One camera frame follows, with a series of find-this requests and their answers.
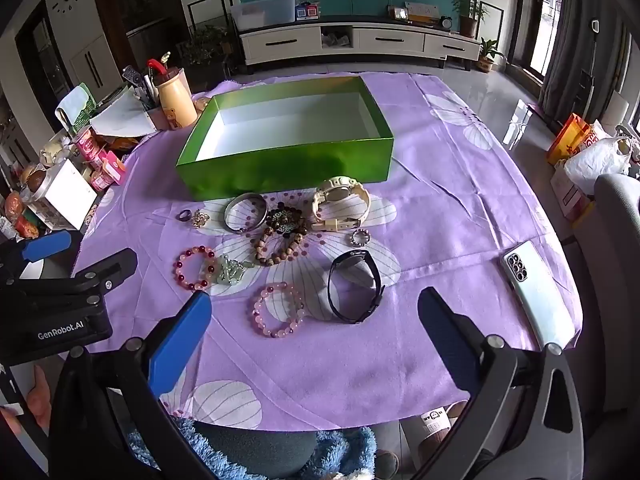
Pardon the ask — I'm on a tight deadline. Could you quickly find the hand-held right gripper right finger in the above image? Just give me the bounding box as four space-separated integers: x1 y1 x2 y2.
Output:
417 286 586 480

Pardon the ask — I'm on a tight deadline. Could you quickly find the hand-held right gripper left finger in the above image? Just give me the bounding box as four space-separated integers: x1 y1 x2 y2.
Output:
47 291 213 480

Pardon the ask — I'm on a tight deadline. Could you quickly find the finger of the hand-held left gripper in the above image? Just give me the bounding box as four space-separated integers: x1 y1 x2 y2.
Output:
0 230 74 281
0 248 139 307

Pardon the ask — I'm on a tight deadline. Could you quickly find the red and pink bead bracelet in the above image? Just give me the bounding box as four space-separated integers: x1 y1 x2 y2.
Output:
174 246 220 292

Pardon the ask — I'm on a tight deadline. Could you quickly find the pale pink bead bracelet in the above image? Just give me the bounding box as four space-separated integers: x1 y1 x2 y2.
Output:
251 282 307 339

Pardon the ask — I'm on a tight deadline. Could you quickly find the green jade pendant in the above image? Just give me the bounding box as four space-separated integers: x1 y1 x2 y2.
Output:
210 255 255 287

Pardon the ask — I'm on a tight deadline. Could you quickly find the brown wooden bead bracelet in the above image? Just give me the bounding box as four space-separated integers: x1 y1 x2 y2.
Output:
250 201 312 270

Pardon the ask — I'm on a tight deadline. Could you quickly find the silver bangle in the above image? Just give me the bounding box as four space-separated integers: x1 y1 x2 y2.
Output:
223 192 269 233

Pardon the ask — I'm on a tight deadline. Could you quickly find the black wrist watch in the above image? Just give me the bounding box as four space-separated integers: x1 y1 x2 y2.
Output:
327 249 386 324

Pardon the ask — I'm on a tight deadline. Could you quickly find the cream wrist watch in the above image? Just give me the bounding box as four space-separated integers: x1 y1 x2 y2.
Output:
312 176 372 232

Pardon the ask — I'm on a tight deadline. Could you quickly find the green cardboard box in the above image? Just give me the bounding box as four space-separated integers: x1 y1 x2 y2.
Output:
175 76 394 202

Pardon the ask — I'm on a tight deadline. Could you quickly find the person's left hand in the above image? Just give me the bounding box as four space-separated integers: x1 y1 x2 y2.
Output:
25 364 53 428

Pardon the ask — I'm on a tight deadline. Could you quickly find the white carton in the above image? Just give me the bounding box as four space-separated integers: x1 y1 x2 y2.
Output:
35 160 98 231

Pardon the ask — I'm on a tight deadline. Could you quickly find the pink snack cup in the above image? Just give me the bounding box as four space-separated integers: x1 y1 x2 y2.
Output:
97 152 126 188
75 132 106 163

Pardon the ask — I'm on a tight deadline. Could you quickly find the pale green smartphone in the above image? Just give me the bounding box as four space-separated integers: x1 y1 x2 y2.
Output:
501 240 578 351

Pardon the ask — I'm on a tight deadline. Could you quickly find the dark green cloth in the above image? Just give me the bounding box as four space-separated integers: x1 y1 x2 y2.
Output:
192 420 321 480

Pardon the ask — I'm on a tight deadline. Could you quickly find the purple floral tablecloth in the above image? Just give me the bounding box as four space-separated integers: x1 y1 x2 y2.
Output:
72 71 583 433

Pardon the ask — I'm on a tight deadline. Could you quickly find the green and white packet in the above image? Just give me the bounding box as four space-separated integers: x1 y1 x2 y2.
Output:
55 82 98 136

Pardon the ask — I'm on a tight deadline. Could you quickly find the white paper sheet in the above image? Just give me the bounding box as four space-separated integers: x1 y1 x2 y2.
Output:
90 92 156 138

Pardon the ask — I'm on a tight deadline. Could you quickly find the pink pen holder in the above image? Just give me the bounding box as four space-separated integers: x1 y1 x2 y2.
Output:
145 105 171 132

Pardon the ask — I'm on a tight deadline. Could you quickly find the beige bottle with red straw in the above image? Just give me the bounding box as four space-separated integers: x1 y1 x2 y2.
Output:
147 52 198 130

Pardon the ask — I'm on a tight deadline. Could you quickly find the grey chair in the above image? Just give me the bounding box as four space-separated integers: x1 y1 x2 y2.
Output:
575 174 640 480

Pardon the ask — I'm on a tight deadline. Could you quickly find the dark leafy potted plant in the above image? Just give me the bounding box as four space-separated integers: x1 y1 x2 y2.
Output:
177 25 238 91

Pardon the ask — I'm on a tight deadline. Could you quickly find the white plastic bag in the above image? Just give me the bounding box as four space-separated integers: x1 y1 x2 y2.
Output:
565 135 633 193

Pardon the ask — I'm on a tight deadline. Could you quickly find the orange shopping bag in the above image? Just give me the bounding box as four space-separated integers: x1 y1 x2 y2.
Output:
546 113 601 166

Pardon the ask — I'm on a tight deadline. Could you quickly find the small potted plant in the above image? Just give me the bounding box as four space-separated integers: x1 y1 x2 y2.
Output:
477 37 506 73

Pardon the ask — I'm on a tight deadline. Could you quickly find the clear plastic storage box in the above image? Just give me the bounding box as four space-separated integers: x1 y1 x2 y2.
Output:
231 0 298 31

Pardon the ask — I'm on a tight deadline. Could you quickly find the white television cabinet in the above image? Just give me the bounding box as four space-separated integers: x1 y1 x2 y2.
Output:
237 19 482 68

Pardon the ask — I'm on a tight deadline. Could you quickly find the white stick vacuum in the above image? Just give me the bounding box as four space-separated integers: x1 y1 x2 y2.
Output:
580 19 601 111

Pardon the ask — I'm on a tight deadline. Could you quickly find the tall potted plant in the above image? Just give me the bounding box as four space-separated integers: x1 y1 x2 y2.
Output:
452 0 488 38

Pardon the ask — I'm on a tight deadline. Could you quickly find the white desk calendar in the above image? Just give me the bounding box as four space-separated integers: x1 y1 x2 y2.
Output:
407 2 441 26

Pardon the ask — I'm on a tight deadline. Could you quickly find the grey curtain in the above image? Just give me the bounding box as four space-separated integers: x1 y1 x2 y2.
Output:
540 0 626 126

